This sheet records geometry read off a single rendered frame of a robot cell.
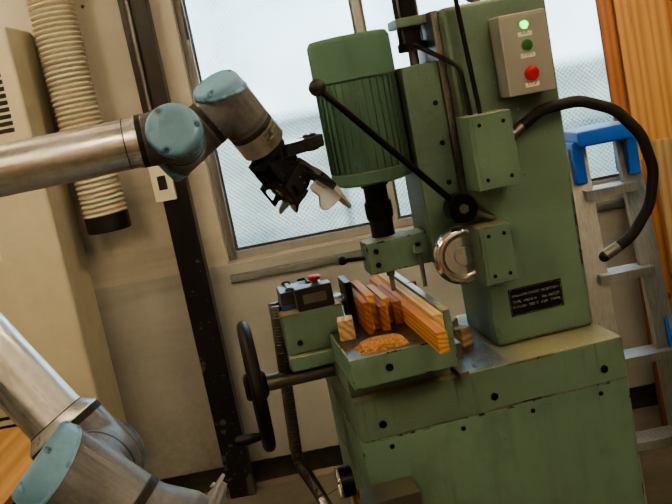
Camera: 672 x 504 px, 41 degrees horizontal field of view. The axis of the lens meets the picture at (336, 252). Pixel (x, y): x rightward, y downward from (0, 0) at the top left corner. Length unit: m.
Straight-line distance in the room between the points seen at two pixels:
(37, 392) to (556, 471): 1.05
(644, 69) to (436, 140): 1.51
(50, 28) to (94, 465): 1.98
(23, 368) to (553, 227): 1.09
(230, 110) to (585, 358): 0.88
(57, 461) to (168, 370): 2.00
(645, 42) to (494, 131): 1.56
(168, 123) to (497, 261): 0.72
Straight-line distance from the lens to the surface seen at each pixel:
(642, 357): 2.74
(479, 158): 1.82
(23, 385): 1.68
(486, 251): 1.84
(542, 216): 1.97
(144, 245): 3.37
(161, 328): 3.42
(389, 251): 1.96
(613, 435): 2.02
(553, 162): 1.97
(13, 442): 3.07
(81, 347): 3.18
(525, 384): 1.91
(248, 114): 1.68
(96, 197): 3.19
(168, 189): 3.22
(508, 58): 1.87
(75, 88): 3.19
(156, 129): 1.52
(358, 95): 1.87
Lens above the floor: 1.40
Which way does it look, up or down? 10 degrees down
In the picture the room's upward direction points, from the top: 11 degrees counter-clockwise
